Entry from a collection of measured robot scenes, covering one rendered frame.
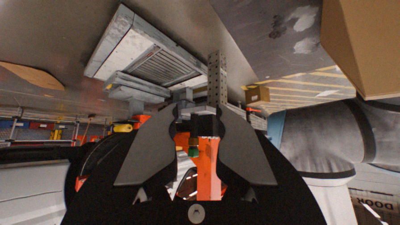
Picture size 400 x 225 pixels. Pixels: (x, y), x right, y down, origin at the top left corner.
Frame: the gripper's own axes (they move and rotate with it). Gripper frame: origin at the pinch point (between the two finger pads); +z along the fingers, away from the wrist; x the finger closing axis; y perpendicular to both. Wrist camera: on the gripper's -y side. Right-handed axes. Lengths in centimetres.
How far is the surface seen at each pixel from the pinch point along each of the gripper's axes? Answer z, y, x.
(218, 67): 71, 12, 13
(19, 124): 192, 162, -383
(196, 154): 26.7, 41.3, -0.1
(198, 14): 63, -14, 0
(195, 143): 29.6, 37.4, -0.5
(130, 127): 60, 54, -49
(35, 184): 23, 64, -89
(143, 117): 72, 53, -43
